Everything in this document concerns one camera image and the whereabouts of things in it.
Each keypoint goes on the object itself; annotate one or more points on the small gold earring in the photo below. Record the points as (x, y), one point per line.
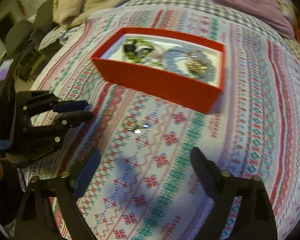
(131, 124)

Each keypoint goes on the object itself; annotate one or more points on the patterned cross-stitch bedspread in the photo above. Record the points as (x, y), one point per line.
(145, 187)

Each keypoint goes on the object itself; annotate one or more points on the gold rings cluster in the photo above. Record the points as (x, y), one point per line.
(198, 62)

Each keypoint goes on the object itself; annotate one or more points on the black flower hair clip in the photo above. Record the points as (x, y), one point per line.
(129, 48)

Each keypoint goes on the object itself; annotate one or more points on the pink bead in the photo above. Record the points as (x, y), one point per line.
(156, 54)

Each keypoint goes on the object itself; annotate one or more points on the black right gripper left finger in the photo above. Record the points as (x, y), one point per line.
(35, 219)

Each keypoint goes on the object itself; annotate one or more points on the red jewelry box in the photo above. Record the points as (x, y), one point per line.
(173, 87)

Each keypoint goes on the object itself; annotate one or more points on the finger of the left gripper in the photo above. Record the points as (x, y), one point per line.
(73, 119)
(70, 106)

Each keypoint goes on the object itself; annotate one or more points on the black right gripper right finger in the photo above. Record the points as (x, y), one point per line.
(255, 219)

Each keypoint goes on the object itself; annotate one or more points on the grey chair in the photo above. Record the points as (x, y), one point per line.
(25, 33)

